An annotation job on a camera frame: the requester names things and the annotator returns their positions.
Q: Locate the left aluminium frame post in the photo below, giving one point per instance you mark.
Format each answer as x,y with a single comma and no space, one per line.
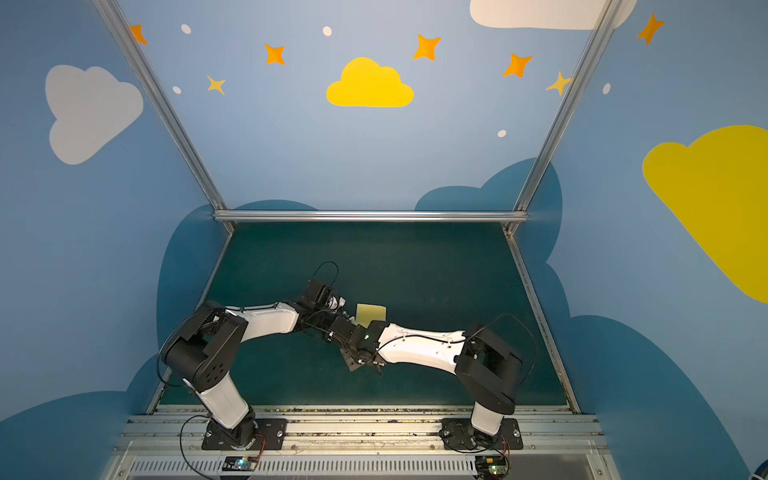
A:
114,19

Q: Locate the front aluminium rail bed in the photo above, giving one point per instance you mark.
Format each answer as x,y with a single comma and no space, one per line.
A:
557,443

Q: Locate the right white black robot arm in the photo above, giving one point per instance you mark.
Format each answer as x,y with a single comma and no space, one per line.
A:
489,369

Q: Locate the left green circuit board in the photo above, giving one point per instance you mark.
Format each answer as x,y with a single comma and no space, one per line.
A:
240,464

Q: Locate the yellow square paper sheet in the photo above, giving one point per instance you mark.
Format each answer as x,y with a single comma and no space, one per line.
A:
368,313

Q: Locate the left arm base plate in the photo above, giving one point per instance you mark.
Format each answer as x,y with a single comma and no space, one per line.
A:
251,434

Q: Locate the aluminium frame post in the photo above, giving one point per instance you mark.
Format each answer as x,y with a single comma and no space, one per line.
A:
591,55
114,19

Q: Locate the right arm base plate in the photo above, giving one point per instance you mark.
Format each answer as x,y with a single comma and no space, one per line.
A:
459,435

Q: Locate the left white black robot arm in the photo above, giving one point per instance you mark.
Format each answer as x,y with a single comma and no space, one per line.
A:
202,350

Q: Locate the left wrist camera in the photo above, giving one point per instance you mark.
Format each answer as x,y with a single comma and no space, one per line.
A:
321,296

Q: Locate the green circuit board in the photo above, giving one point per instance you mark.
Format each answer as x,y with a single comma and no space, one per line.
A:
491,468
240,464

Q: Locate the rear aluminium frame crossbar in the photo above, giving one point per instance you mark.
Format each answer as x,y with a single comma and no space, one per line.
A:
253,216

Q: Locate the right green circuit board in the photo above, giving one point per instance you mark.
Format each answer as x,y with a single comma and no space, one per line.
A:
491,468

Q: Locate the right aluminium frame post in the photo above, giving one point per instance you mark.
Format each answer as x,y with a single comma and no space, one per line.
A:
591,55

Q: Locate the white slotted cable duct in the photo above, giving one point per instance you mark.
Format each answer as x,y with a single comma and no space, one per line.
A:
317,465

